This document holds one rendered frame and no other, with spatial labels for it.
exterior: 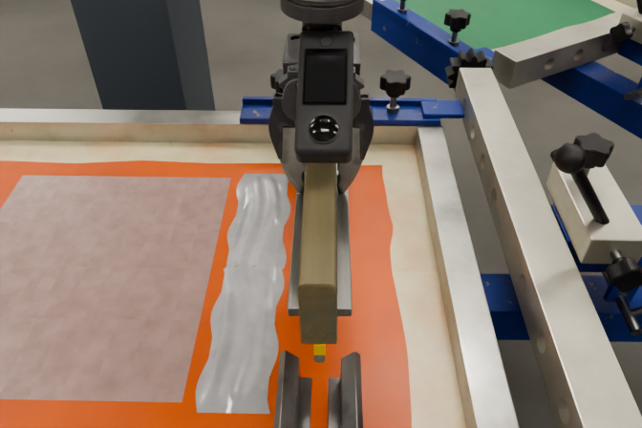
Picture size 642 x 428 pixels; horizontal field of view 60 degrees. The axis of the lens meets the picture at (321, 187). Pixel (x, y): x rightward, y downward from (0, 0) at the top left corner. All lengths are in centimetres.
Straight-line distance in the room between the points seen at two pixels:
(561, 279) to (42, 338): 54
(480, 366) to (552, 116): 236
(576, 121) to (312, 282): 251
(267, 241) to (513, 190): 30
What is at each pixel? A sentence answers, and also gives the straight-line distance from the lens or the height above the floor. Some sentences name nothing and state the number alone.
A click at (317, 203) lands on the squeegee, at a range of 49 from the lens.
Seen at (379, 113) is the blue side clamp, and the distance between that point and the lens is 85.
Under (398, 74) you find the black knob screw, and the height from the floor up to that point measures 106.
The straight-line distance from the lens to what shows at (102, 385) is 63.
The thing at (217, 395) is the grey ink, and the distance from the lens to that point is 59.
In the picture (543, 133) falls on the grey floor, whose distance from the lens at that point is 273.
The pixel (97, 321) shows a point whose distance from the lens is 68.
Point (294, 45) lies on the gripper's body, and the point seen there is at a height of 122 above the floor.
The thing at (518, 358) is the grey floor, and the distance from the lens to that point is 183.
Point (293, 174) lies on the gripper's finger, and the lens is 57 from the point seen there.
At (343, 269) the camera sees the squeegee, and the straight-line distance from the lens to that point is 52.
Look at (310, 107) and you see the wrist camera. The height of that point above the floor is 122.
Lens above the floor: 147
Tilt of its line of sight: 41 degrees down
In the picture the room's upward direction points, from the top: straight up
